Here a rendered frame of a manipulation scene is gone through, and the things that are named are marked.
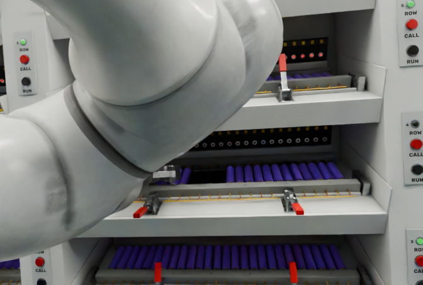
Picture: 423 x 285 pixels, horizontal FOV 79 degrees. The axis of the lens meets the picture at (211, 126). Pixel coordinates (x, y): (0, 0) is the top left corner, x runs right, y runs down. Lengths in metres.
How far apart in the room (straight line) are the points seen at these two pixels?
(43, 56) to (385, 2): 0.63
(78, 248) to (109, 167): 0.49
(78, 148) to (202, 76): 0.10
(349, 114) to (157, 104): 0.41
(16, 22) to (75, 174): 0.50
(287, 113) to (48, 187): 0.39
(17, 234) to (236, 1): 0.20
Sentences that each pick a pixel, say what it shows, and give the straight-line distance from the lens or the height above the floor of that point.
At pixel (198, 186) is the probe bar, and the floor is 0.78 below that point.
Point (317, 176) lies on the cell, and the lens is 0.59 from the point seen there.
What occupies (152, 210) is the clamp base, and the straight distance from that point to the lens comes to 0.54.
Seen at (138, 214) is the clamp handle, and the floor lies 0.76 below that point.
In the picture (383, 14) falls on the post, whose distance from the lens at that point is 0.56.
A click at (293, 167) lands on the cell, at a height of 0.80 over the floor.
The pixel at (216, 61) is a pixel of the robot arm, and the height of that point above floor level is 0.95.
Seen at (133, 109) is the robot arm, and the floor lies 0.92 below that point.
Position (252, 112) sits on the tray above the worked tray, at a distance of 0.47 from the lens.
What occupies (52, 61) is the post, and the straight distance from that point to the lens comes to 0.61.
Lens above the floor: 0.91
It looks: 1 degrees down
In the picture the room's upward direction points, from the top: 3 degrees counter-clockwise
